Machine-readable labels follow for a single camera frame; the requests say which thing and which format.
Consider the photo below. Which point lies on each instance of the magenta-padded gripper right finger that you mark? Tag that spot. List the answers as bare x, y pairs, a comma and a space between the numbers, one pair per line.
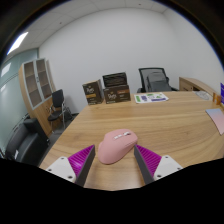
150, 161

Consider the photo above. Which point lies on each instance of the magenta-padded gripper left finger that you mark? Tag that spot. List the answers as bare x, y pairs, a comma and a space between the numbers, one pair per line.
77, 162

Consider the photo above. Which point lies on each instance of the pink computer mouse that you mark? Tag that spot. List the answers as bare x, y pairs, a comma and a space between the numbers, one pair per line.
115, 146

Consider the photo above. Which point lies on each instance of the pink and blue mouse pad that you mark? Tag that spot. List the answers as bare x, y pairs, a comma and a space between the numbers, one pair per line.
217, 120

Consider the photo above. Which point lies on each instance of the black leather sofa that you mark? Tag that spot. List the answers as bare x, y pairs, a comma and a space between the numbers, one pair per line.
25, 141

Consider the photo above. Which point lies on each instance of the black visitor chair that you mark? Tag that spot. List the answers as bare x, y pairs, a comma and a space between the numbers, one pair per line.
58, 103

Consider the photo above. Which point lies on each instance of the white green purple leaflet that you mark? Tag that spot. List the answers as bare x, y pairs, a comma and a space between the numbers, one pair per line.
151, 97

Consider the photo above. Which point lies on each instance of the tall brown cardboard box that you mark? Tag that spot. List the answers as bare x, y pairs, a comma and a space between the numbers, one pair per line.
93, 92

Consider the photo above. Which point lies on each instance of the wide brown cardboard box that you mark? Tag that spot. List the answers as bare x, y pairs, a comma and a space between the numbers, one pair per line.
117, 94

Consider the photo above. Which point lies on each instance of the grey backpack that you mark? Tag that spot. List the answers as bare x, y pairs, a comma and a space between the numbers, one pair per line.
158, 82

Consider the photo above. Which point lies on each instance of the black mesh office chair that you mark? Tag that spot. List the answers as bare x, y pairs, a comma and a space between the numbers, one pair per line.
142, 80

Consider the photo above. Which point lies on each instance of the wooden glass-door shelf cabinet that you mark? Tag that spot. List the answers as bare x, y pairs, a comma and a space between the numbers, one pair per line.
35, 90

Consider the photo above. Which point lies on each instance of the wooden side desk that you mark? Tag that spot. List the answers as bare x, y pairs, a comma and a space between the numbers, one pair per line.
195, 85

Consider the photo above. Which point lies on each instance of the black cardboard box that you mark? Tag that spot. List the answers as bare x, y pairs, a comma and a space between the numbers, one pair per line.
115, 80

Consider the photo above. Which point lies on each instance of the long ceiling light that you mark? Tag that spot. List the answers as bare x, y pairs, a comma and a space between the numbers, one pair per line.
17, 43

